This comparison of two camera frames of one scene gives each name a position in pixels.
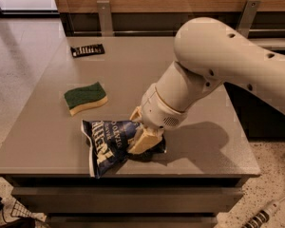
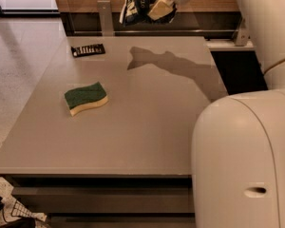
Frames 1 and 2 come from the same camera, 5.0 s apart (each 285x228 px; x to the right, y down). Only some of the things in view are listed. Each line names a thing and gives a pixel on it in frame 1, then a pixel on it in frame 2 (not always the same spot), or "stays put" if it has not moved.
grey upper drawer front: [131, 199] stays put
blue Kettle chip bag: [109, 141] → [137, 4]
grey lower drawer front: [130, 221] stays put
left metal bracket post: [105, 18] stays put
